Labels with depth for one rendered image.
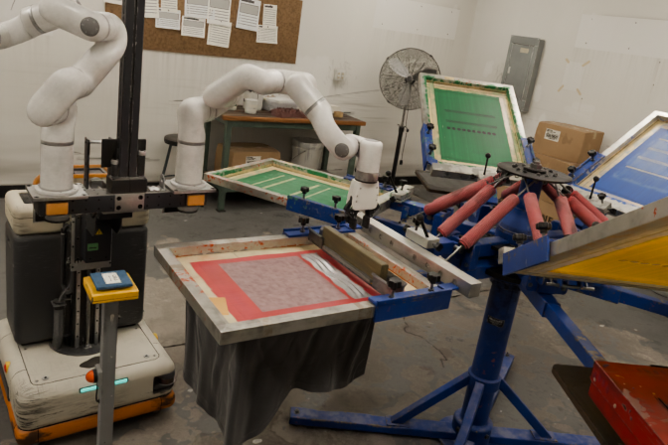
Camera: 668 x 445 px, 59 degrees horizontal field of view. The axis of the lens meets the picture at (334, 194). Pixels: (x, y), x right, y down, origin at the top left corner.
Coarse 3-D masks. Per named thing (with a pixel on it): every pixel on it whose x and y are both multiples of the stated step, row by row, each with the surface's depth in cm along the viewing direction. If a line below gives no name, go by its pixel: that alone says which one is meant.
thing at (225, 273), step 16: (256, 256) 205; (272, 256) 207; (288, 256) 209; (208, 272) 187; (224, 272) 189; (240, 272) 191; (256, 272) 193; (272, 272) 194; (288, 272) 196; (304, 272) 198; (320, 272) 200
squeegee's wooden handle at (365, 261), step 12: (324, 228) 214; (324, 240) 214; (336, 240) 208; (348, 240) 203; (336, 252) 208; (348, 252) 202; (360, 252) 196; (360, 264) 196; (372, 264) 191; (384, 264) 187; (372, 276) 191; (384, 276) 188
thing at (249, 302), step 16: (224, 288) 178; (240, 288) 180; (256, 288) 182; (272, 288) 183; (288, 288) 185; (304, 288) 186; (320, 288) 188; (336, 288) 190; (368, 288) 193; (240, 304) 170; (256, 304) 172; (272, 304) 173; (288, 304) 175; (304, 304) 176; (320, 304) 178; (336, 304) 179; (240, 320) 162
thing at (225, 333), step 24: (216, 240) 204; (240, 240) 208; (264, 240) 212; (288, 240) 217; (360, 240) 225; (168, 264) 181; (192, 288) 168; (216, 312) 157; (312, 312) 165; (336, 312) 167; (360, 312) 171; (216, 336) 150; (240, 336) 151; (264, 336) 155
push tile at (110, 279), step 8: (96, 272) 173; (104, 272) 174; (112, 272) 175; (120, 272) 175; (96, 280) 169; (104, 280) 169; (112, 280) 170; (120, 280) 171; (128, 280) 171; (96, 288) 165; (104, 288) 166; (112, 288) 167
